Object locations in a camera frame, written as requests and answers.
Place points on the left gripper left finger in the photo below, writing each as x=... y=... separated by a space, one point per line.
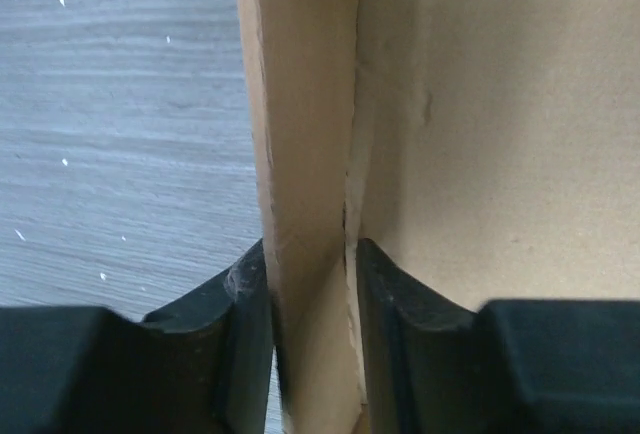
x=199 y=364

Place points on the brown cardboard box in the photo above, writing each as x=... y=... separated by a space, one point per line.
x=489 y=147

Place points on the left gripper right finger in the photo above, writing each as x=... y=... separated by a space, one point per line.
x=514 y=366

